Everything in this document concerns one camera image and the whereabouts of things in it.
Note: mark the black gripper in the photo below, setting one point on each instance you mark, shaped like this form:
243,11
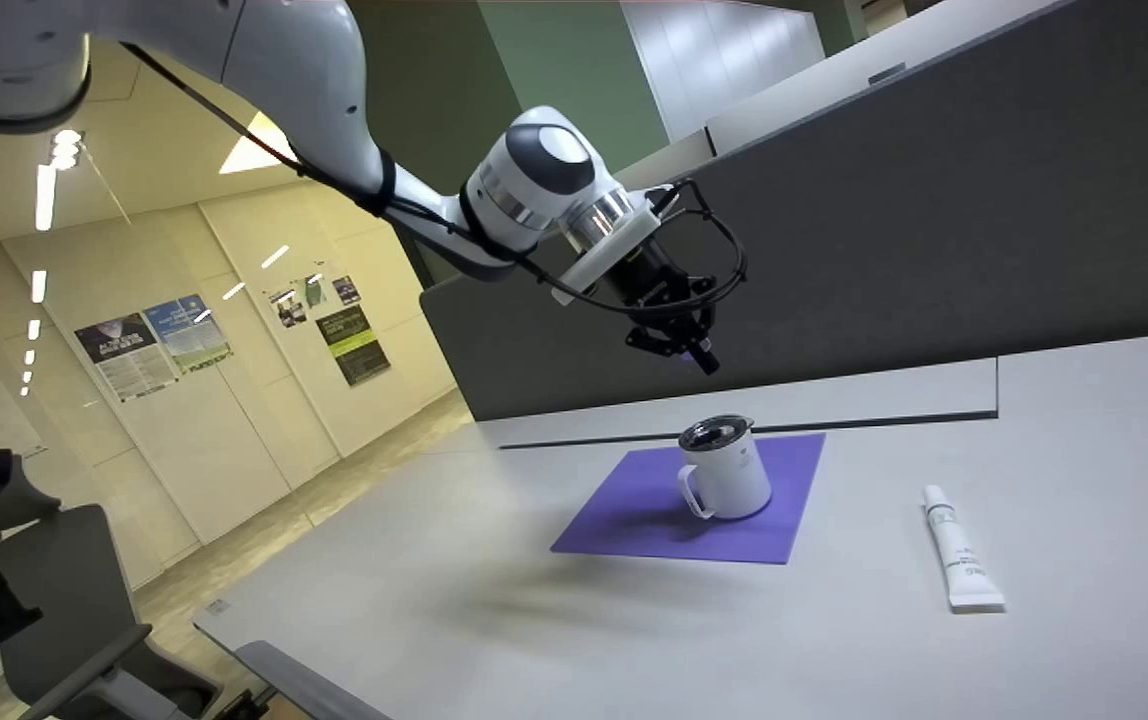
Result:
659,289

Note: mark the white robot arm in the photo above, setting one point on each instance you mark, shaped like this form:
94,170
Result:
305,66

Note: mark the white mug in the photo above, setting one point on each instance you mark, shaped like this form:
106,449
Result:
733,483

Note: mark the purple square mat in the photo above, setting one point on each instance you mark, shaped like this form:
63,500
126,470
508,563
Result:
627,523

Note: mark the light gray background partition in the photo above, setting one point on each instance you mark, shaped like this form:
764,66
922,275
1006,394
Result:
786,102

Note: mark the gray desk partition panel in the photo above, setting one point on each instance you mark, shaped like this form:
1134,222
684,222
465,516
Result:
946,243

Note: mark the white squeeze tube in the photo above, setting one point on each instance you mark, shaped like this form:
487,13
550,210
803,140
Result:
962,563

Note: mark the square ceiling light panel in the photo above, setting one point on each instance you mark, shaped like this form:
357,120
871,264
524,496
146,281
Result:
256,145

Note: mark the long ceiling light strip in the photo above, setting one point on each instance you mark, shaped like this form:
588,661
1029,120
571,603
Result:
44,199

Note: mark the gray office chair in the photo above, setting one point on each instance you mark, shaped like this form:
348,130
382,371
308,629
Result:
58,603

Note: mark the black and green wall poster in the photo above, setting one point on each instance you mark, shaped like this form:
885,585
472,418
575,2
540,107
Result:
353,346

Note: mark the small photo wall poster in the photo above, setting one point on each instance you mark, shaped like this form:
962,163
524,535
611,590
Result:
289,311

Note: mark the blue landscape wall poster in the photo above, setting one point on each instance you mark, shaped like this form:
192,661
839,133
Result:
190,332

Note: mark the wall poster with dark header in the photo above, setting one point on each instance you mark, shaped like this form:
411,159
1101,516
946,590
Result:
126,359

